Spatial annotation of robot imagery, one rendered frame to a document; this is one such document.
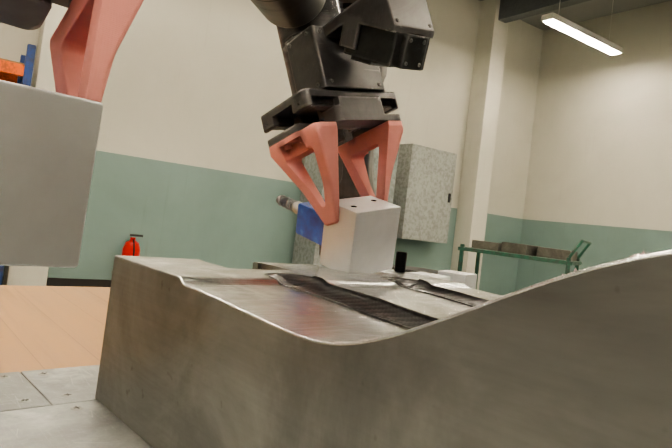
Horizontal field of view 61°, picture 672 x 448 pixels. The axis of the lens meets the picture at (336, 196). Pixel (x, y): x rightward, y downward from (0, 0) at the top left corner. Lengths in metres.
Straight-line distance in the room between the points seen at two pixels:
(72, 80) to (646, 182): 8.25
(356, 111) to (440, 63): 7.64
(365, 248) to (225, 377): 0.21
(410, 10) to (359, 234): 0.17
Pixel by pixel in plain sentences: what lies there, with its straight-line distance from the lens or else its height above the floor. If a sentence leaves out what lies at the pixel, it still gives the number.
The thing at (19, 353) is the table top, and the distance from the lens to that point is 0.51.
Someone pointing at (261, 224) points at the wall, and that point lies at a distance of 6.36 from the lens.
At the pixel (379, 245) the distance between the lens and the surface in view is 0.46.
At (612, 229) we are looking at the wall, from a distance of 8.52.
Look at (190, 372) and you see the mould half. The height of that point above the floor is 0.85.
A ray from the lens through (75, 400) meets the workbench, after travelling 0.40.
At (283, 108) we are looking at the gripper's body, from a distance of 0.45.
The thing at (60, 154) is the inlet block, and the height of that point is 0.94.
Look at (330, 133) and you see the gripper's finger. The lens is 0.43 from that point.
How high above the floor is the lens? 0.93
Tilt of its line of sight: 2 degrees up
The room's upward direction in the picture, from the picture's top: 7 degrees clockwise
